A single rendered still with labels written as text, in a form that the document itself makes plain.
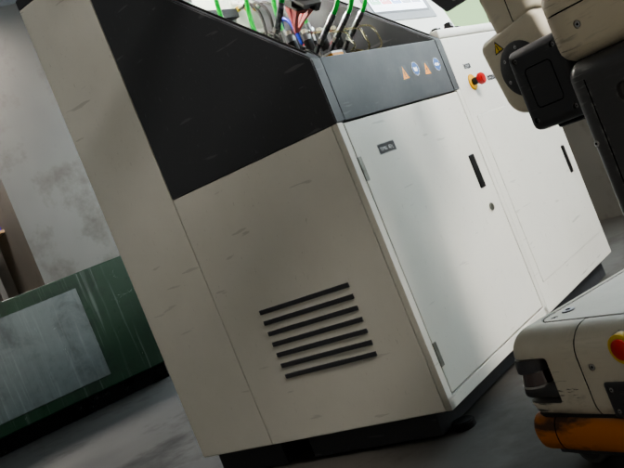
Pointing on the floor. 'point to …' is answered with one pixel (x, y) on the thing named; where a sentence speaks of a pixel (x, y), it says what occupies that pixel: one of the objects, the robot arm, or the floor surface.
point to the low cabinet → (71, 352)
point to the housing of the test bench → (150, 235)
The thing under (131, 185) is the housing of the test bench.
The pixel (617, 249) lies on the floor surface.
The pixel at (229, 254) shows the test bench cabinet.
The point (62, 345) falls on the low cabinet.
